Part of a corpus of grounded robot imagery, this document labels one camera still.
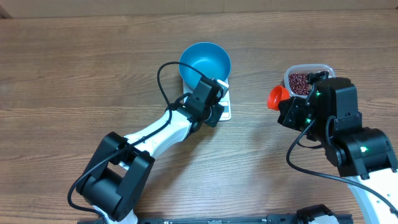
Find red scoop blue handle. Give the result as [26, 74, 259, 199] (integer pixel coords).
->
[267, 85, 290, 111]

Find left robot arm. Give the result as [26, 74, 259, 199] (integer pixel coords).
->
[73, 77, 229, 223]

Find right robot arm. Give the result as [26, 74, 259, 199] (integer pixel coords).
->
[277, 77, 397, 223]

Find white digital kitchen scale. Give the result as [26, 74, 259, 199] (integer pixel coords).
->
[183, 81, 231, 121]

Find blue bowl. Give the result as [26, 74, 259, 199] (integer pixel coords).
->
[178, 42, 232, 93]

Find red beans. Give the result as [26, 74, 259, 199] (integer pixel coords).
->
[289, 73, 309, 96]

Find clear plastic container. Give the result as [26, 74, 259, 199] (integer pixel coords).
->
[283, 63, 336, 98]

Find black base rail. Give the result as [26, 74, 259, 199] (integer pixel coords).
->
[77, 203, 354, 224]

